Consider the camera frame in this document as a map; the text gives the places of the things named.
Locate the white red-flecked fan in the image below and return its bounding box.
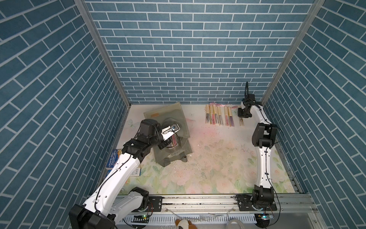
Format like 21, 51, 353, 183
237, 107, 245, 127

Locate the olive green canvas tote bag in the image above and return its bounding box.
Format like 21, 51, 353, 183
144, 102, 193, 167

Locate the purple folding fan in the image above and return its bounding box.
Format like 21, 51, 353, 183
227, 107, 234, 127

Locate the brown folding fan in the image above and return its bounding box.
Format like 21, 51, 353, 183
212, 105, 219, 125

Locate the pink folding fan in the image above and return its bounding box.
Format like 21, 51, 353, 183
209, 105, 216, 125

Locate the black patterned bamboo folding fan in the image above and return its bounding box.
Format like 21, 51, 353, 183
205, 105, 211, 124

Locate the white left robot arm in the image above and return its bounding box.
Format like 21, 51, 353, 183
69, 119, 163, 229

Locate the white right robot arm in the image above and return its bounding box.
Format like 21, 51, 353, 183
238, 94, 278, 211

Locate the white blue small box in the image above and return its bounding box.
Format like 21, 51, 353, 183
130, 168, 141, 177

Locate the blue illustrated book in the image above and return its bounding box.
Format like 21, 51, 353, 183
105, 149, 121, 170

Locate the brown plush toy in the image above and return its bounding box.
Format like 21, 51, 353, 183
175, 219, 197, 229

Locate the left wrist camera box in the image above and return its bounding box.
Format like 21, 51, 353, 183
161, 123, 180, 141

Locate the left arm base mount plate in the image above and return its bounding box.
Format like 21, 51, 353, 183
132, 196, 163, 213

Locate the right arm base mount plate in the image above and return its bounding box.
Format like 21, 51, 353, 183
234, 194, 277, 211

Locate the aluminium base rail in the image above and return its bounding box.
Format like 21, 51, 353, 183
116, 194, 326, 229

